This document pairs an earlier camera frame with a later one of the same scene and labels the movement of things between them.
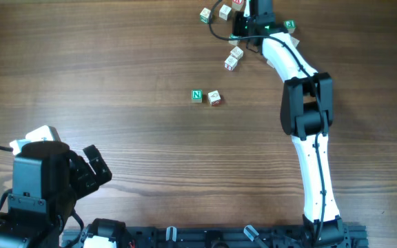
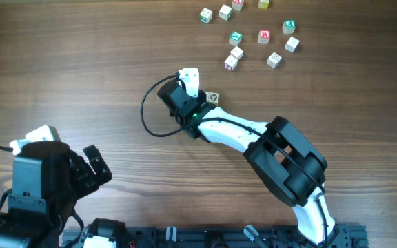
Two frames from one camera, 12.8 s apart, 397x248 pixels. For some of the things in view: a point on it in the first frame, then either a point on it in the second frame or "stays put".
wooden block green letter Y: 234,42 stays put
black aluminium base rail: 355,236 stays put
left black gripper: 82,173 stays put
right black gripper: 236,24 → 171,111
